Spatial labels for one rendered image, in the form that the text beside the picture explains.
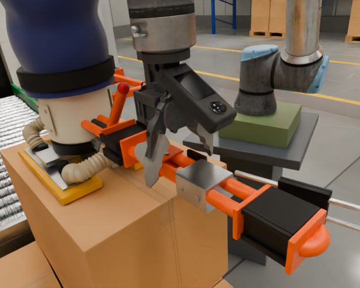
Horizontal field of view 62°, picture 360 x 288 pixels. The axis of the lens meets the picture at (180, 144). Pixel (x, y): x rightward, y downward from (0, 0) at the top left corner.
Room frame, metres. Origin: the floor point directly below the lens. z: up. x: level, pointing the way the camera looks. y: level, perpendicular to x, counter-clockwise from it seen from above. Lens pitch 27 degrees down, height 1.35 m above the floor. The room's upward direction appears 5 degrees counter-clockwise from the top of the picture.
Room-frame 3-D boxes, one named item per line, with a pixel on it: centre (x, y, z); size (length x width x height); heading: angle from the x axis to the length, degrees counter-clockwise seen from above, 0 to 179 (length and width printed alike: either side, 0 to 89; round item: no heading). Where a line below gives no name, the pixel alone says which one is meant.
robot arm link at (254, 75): (1.26, -0.37, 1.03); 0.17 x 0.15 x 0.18; 54
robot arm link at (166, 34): (0.44, 0.01, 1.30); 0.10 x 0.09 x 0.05; 128
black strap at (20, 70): (0.75, 0.26, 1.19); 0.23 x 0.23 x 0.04
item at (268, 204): (0.28, -0.11, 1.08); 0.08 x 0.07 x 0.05; 39
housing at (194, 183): (0.39, -0.03, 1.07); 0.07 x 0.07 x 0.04; 39
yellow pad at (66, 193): (0.69, 0.33, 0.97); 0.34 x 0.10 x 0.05; 39
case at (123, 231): (0.75, 0.23, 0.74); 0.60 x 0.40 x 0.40; 40
